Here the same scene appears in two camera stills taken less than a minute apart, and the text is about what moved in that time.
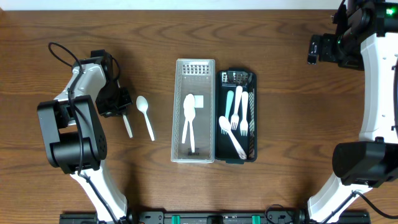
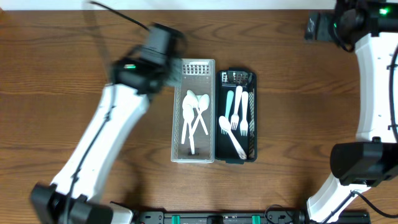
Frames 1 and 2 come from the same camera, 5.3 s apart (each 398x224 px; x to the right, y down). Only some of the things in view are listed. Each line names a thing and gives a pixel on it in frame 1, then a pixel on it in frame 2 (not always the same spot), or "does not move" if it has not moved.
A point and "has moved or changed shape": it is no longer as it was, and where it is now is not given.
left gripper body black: x=112 y=100 -> x=174 y=70
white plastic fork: x=229 y=106 does not move
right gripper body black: x=329 y=48 -> x=328 y=27
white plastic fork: x=235 y=118 does not move
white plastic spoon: x=189 y=109 does not move
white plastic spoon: x=127 y=126 has moved or changed shape
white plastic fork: x=244 y=125 does not move
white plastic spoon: x=225 y=124 does not move
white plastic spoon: x=189 y=110 does not move
